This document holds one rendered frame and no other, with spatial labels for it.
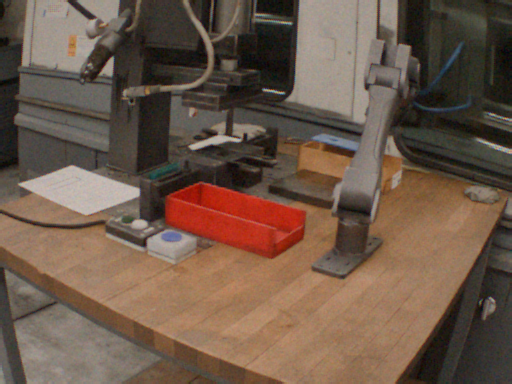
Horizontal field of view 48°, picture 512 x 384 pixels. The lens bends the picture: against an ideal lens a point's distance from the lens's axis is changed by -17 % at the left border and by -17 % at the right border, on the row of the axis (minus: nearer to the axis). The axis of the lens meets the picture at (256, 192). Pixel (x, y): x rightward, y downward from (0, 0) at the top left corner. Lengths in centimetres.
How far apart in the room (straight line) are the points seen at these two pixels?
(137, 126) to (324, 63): 72
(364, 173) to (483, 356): 106
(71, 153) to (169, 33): 154
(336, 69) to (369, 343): 123
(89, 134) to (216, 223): 161
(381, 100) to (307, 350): 56
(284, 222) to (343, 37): 86
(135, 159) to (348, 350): 87
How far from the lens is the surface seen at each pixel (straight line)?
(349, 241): 122
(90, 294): 107
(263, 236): 122
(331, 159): 167
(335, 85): 207
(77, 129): 290
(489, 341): 207
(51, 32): 309
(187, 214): 131
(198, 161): 147
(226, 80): 146
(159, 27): 154
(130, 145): 164
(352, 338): 99
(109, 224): 127
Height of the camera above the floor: 142
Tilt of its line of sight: 19 degrees down
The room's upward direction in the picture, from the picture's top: 4 degrees clockwise
